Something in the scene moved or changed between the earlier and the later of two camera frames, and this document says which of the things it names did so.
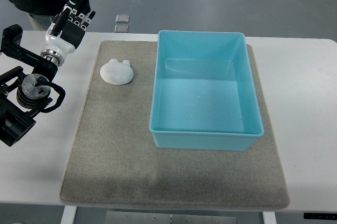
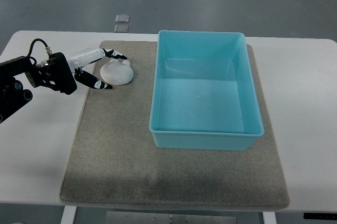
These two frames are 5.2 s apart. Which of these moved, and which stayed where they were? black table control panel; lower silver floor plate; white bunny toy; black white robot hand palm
Moved: black white robot hand palm
Stayed: lower silver floor plate; black table control panel; white bunny toy
